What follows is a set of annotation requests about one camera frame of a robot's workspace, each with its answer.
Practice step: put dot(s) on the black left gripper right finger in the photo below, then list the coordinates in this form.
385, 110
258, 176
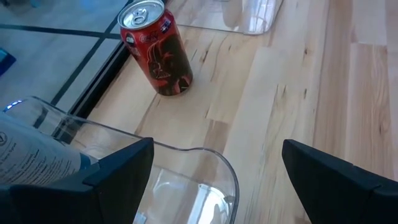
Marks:
335, 199

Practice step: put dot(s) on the red Coke Zero can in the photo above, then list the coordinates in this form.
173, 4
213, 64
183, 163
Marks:
158, 56

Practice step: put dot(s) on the clear plastic bin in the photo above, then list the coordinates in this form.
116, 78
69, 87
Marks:
186, 186
248, 18

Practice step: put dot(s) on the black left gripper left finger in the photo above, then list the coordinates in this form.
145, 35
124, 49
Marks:
93, 202

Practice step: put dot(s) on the black aluminium table frame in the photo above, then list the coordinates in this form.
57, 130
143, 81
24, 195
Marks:
102, 82

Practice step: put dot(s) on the white Celsius can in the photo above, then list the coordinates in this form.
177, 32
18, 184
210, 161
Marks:
37, 152

